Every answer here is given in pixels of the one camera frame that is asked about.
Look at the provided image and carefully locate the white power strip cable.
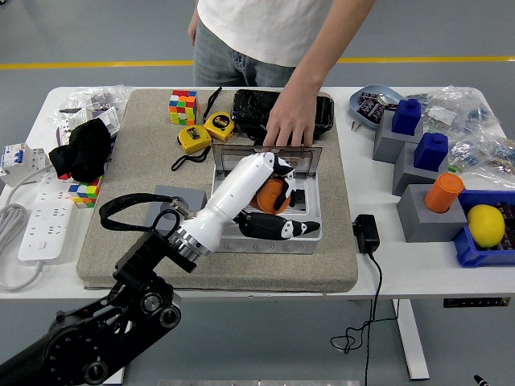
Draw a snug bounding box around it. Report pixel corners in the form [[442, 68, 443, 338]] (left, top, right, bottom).
[[0, 170, 45, 293]]

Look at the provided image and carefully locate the white power strip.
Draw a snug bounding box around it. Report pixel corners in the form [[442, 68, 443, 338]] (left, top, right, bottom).
[[18, 172, 76, 262]]

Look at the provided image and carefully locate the white breaker pack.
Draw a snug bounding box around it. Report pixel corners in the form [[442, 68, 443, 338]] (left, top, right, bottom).
[[56, 107, 122, 146]]

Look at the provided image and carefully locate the clear plastic parts bag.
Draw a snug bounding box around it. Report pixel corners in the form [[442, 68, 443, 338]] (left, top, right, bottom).
[[47, 84, 132, 121], [406, 84, 504, 136], [448, 132, 515, 186]]

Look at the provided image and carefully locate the person's right hand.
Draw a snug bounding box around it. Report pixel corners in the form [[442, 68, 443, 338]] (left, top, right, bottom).
[[187, 8, 201, 47]]

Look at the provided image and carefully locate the yellow lemon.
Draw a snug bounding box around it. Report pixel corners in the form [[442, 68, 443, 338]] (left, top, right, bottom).
[[466, 203, 506, 248]]

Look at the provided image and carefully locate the yellow tape measure with sticker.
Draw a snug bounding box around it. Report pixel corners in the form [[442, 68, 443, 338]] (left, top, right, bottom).
[[171, 125, 213, 172]]

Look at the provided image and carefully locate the large colourful puzzle cube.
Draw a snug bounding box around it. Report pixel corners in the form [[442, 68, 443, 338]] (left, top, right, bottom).
[[168, 88, 200, 126]]

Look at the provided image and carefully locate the orange cylinder battery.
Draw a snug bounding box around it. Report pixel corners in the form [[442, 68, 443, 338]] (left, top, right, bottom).
[[256, 179, 291, 213], [423, 172, 465, 214]]

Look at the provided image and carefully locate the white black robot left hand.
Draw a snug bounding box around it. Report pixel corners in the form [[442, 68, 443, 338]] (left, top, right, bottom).
[[176, 151, 322, 258]]

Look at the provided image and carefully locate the black cloth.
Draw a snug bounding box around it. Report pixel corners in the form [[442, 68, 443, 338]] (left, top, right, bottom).
[[47, 118, 114, 183]]

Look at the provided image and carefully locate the black plastic tray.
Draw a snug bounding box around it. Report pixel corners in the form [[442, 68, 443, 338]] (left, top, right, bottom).
[[231, 88, 336, 142]]

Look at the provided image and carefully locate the small colourful puzzle cube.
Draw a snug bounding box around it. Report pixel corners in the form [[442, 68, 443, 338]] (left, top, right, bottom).
[[68, 176, 101, 209]]

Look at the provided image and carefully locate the grey block with round hole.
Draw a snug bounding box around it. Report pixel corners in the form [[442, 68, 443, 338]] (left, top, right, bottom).
[[397, 183, 470, 244], [149, 184, 208, 234]]

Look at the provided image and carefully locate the grey-brown mat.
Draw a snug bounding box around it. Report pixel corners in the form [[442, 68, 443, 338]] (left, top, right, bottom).
[[80, 88, 360, 293]]

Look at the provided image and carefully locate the person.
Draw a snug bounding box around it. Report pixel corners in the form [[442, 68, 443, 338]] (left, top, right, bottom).
[[187, 0, 377, 88]]

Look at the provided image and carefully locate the blue bottle-shaped block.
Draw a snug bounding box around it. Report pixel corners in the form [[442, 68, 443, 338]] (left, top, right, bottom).
[[391, 98, 422, 136], [413, 132, 449, 170]]

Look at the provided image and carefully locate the yellow tape measure 5m print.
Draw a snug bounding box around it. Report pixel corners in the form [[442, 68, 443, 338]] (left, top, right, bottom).
[[202, 86, 237, 142]]

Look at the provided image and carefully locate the black power adapter with cord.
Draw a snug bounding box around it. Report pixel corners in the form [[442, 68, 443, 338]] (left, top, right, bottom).
[[330, 214, 402, 386]]

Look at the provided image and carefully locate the blue plastic bin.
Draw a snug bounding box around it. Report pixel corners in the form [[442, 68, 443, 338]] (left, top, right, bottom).
[[452, 189, 515, 269]]

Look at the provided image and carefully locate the person's left hand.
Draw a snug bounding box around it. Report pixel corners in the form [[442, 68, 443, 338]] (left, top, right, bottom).
[[263, 102, 319, 152]]

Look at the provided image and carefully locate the table control panel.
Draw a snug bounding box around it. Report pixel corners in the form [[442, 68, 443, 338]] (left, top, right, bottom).
[[443, 297, 506, 309]]

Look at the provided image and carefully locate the blue-grey dish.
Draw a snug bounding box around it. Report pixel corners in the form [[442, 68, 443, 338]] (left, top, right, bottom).
[[348, 84, 406, 130]]

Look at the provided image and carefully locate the dark patterned snack packet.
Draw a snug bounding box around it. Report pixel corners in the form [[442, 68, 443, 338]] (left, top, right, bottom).
[[496, 200, 515, 251], [368, 102, 389, 121], [357, 91, 379, 116]]

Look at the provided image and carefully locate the grey electrical box clear lid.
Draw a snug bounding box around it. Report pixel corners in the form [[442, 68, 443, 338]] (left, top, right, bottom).
[[205, 143, 324, 255]]

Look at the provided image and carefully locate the grey block holder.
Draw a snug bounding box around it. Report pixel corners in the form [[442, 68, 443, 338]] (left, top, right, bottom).
[[392, 140, 450, 197], [373, 110, 424, 165]]

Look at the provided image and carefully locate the white circuit breaker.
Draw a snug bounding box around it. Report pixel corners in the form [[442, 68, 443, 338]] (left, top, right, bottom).
[[0, 142, 53, 188]]

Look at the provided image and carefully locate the white table leg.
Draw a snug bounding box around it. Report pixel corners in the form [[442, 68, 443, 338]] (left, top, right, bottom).
[[392, 299, 431, 381]]

